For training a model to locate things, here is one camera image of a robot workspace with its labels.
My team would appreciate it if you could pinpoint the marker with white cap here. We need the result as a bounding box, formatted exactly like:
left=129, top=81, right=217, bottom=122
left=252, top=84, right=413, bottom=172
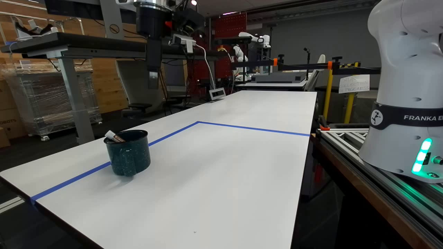
left=105, top=130, right=126, bottom=143

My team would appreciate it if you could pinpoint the dark green speckled enamel mug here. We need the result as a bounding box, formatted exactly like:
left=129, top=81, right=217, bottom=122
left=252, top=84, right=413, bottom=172
left=103, top=129, right=152, bottom=177

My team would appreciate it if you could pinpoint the black office chair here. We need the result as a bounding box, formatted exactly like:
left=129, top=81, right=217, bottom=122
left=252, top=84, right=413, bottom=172
left=116, top=59, right=167, bottom=119

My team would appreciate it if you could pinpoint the red pegboard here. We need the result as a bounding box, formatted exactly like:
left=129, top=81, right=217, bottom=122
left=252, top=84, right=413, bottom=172
left=215, top=13, right=247, bottom=39

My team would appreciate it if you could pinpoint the black standing desk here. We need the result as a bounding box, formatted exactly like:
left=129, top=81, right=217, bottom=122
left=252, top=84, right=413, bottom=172
left=0, top=32, right=223, bottom=145

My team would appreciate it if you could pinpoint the black monitor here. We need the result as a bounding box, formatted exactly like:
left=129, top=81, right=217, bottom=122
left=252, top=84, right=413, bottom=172
left=44, top=0, right=104, bottom=21

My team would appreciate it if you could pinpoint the grey socket box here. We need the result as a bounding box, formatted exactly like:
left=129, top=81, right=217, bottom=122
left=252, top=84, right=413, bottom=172
left=209, top=87, right=227, bottom=101

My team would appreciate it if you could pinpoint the blue tape line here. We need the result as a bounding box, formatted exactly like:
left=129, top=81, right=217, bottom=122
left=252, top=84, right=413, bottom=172
left=30, top=121, right=310, bottom=202

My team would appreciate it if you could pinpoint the table with grey case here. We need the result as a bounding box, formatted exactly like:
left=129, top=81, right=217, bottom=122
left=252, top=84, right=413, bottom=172
left=235, top=71, right=309, bottom=92

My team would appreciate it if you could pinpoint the black bar with orange clamps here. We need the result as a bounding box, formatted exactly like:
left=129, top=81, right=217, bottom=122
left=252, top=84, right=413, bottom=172
left=231, top=55, right=381, bottom=76

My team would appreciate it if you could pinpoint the white chair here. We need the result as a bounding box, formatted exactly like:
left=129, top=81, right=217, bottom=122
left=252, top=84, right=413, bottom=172
left=304, top=54, right=326, bottom=92

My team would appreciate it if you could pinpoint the white paper sign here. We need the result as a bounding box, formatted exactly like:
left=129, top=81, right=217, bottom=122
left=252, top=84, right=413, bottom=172
left=338, top=74, right=370, bottom=94

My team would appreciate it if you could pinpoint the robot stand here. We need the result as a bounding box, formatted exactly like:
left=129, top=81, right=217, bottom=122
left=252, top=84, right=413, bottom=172
left=310, top=123, right=443, bottom=249

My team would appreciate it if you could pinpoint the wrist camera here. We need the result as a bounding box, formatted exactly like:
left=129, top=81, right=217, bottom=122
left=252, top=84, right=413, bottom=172
left=171, top=34, right=197, bottom=53

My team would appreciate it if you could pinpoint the plastic-wrapped wire cart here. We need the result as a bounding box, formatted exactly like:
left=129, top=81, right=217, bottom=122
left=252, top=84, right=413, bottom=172
left=1, top=62, right=103, bottom=141

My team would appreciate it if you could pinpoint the yellow post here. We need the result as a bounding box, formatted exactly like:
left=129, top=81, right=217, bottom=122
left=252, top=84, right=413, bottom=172
left=323, top=62, right=334, bottom=120
left=344, top=62, right=361, bottom=124

